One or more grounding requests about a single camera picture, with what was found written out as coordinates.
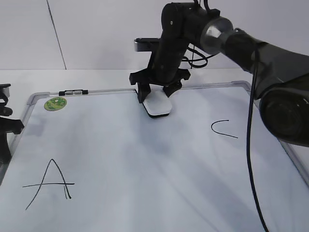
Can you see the round green sticker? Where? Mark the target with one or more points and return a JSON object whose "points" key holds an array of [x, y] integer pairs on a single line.
{"points": [[55, 104]]}

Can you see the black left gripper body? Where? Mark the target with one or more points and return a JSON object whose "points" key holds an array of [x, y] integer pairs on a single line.
{"points": [[7, 125]]}

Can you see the white board with grey frame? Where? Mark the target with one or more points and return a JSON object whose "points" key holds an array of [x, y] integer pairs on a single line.
{"points": [[101, 164]]}

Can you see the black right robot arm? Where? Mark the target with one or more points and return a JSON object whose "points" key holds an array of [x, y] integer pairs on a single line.
{"points": [[280, 77]]}

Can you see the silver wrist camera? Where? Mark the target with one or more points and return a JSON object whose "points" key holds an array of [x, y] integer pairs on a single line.
{"points": [[146, 44], [5, 89]]}

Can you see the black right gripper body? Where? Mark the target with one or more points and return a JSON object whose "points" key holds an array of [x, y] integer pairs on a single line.
{"points": [[163, 66]]}

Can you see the white board eraser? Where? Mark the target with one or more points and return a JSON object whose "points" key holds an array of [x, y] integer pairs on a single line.
{"points": [[157, 104]]}

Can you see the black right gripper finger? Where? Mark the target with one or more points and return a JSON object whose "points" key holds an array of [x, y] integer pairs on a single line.
{"points": [[143, 91], [169, 90]]}

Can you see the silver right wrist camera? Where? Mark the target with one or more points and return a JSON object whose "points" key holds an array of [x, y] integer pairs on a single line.
{"points": [[146, 44]]}

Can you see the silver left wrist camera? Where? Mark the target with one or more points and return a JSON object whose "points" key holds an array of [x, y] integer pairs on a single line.
{"points": [[5, 89]]}

